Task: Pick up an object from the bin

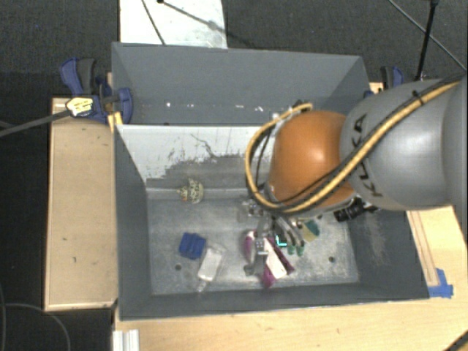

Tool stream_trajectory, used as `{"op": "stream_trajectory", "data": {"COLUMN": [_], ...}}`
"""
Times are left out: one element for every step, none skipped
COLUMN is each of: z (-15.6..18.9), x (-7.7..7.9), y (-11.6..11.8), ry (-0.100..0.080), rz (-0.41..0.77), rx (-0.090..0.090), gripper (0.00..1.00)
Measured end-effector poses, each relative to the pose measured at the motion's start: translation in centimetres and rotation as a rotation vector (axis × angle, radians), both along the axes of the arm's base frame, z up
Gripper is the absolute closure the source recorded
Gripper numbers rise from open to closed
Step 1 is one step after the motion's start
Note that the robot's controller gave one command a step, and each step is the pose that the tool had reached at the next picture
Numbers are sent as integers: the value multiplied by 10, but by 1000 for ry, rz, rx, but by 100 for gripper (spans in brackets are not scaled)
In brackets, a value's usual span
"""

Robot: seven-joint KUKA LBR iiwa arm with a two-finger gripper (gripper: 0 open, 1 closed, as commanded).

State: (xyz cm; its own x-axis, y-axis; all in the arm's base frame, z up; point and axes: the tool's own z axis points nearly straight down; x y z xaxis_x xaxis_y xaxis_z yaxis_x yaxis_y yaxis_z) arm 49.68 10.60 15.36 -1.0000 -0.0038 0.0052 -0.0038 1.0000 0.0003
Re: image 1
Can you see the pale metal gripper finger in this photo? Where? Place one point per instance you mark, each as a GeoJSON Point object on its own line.
{"type": "Point", "coordinates": [259, 254]}

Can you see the purple and white packet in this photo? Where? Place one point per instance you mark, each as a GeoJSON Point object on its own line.
{"type": "Point", "coordinates": [278, 267]}

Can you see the blue ridged sponge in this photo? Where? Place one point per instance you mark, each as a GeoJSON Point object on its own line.
{"type": "Point", "coordinates": [191, 245]}

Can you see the spotted beige toy animal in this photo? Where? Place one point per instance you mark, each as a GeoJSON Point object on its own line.
{"type": "Point", "coordinates": [191, 191]}

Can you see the grey metal bin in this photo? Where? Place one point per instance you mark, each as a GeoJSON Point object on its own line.
{"type": "Point", "coordinates": [204, 86]}

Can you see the pale wood flat board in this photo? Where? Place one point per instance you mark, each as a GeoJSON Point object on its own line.
{"type": "Point", "coordinates": [82, 203]}

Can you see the black cylinder on white bracket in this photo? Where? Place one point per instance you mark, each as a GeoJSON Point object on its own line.
{"type": "Point", "coordinates": [349, 211]}

